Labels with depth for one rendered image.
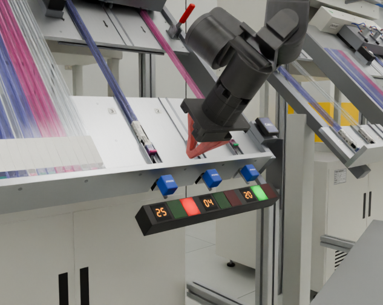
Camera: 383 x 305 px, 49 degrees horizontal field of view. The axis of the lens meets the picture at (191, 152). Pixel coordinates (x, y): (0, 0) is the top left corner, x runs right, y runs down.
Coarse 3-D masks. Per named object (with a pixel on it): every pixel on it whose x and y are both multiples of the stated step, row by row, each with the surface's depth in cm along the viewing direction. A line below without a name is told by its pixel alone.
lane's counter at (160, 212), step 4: (160, 204) 72; (164, 204) 72; (152, 208) 70; (156, 208) 70; (160, 208) 71; (164, 208) 71; (156, 212) 70; (160, 212) 70; (164, 212) 71; (168, 212) 71; (156, 216) 69; (160, 216) 70; (164, 216) 70; (168, 216) 70; (160, 220) 69
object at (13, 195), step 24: (120, 168) 68; (144, 168) 71; (168, 168) 74; (192, 168) 79; (216, 168) 84; (240, 168) 91; (0, 192) 57; (24, 192) 59; (48, 192) 62; (72, 192) 65; (96, 192) 69; (120, 192) 73
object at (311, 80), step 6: (294, 66) 120; (300, 66) 120; (300, 72) 119; (306, 72) 119; (306, 78) 118; (312, 78) 117; (312, 84) 117; (318, 84) 116; (318, 90) 115; (324, 90) 115; (324, 96) 114; (330, 96) 114; (330, 102) 113; (336, 102) 113; (336, 108) 112; (342, 108) 112; (342, 114) 111; (348, 114) 110; (348, 120) 110; (354, 120) 109; (354, 126) 109; (360, 126) 108
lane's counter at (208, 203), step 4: (204, 196) 78; (208, 196) 79; (200, 200) 77; (204, 200) 77; (208, 200) 78; (212, 200) 78; (204, 204) 77; (208, 204) 77; (212, 204) 78; (208, 208) 76; (212, 208) 77; (216, 208) 77
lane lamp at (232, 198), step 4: (224, 192) 82; (228, 192) 82; (232, 192) 83; (228, 196) 81; (232, 196) 82; (236, 196) 82; (228, 200) 81; (232, 200) 81; (236, 200) 82; (232, 204) 80; (236, 204) 81; (240, 204) 82
